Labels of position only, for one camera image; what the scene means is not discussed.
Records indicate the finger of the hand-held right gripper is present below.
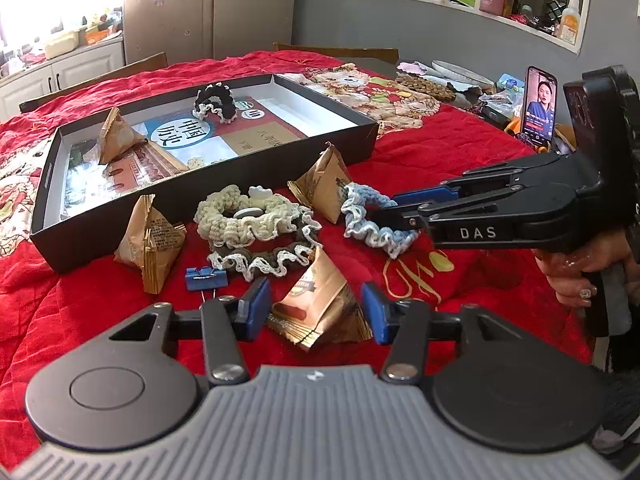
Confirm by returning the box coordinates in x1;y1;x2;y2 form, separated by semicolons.
372;194;503;233
391;155;577;207

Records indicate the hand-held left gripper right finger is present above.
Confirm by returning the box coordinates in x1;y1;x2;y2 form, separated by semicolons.
361;282;526;386

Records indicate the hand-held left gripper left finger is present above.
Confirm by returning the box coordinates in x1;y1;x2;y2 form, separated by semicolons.
107;276;273;386

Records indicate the light blue crochet scrunchie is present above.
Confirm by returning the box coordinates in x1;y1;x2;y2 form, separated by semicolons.
340;182;426;260

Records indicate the brown triangular snack packet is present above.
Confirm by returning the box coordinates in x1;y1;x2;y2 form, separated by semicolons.
114;194;188;295
267;246;373;352
287;142;353;225
97;106;151;166

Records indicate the cream crochet scrunchie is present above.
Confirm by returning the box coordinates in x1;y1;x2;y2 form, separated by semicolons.
194;185;321;251

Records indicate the black shallow cardboard box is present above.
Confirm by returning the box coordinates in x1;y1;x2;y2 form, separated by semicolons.
30;73;379;275

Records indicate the person's right hand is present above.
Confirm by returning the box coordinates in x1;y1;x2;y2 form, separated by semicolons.
534;234;640;310

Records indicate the olive white-edged crochet scrunchie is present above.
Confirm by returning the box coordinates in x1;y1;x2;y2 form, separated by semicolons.
207;227;323;283

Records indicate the blue binder clip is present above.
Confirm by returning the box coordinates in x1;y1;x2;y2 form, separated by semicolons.
184;266;228;306

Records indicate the smartphone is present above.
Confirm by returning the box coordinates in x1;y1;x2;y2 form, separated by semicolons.
520;66;558;147

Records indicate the white plate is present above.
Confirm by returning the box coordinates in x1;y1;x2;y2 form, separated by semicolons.
431;60;496;92

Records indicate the pink cloth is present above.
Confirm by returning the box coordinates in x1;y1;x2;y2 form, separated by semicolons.
396;61;441;77

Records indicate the white bottle orange label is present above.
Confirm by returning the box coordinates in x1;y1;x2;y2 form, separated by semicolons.
557;0;583;45

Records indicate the wooden chair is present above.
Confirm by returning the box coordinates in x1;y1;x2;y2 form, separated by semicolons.
19;51;168;113
272;41;400;66

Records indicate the black crochet scrunchie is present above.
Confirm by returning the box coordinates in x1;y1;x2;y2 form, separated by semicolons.
192;81;240;125

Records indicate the beige refrigerator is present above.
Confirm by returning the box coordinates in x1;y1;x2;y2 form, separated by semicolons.
122;0;298;66

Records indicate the wooden chair back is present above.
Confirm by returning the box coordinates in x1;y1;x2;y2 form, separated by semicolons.
19;51;168;113

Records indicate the white kitchen cabinet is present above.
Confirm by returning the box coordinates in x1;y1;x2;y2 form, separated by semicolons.
0;40;126;123

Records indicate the cream plastic tub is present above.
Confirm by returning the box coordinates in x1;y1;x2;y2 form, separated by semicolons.
44;30;81;58

